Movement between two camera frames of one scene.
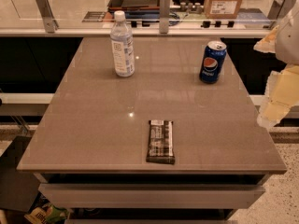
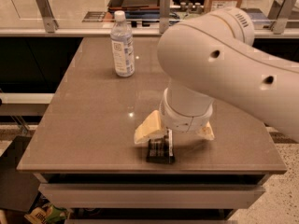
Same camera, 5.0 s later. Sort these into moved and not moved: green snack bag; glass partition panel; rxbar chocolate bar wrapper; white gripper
Moved: white gripper
Not moved: rxbar chocolate bar wrapper; green snack bag; glass partition panel
